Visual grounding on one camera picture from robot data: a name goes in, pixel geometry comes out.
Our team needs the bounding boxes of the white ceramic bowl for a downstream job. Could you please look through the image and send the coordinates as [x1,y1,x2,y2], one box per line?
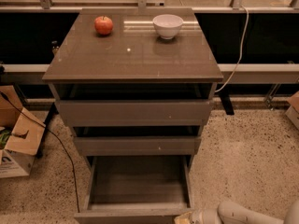
[152,14,183,39]

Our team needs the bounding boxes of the grey drawer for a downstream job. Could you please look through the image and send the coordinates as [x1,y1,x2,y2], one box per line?
[56,100,212,127]
[75,156,193,224]
[74,136,201,156]

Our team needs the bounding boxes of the white cable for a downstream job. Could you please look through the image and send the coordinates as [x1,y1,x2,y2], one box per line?
[214,7,250,94]

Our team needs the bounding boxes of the black cable on floor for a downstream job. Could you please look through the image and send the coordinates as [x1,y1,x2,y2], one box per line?
[0,91,81,213]

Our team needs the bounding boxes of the grey middle drawer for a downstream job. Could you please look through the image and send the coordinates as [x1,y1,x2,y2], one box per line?
[74,136,201,156]

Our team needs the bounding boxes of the grey drawer cabinet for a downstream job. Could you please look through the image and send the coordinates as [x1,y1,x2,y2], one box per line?
[42,7,224,173]

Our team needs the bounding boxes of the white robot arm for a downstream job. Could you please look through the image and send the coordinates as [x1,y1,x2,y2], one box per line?
[174,201,299,224]

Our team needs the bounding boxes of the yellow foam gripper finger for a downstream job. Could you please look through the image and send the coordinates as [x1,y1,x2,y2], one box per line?
[174,212,192,224]

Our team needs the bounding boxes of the grey bottom drawer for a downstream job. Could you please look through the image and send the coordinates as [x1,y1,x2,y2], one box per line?
[75,156,193,224]

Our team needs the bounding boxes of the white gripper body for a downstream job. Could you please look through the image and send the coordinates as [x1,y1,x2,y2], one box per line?
[191,209,222,224]

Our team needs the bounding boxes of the metal window rail frame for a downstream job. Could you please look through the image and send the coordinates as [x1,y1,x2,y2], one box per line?
[0,0,299,86]

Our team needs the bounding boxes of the open cardboard box left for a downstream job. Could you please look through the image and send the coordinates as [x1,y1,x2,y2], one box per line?
[0,86,45,178]

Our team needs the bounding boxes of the red apple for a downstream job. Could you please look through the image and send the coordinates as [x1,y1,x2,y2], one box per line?
[94,16,113,35]

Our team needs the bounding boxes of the grey top drawer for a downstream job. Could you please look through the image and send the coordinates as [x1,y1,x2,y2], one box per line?
[56,100,212,127]

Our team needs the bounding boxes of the cardboard box right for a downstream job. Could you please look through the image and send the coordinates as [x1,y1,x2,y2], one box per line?
[286,91,299,130]

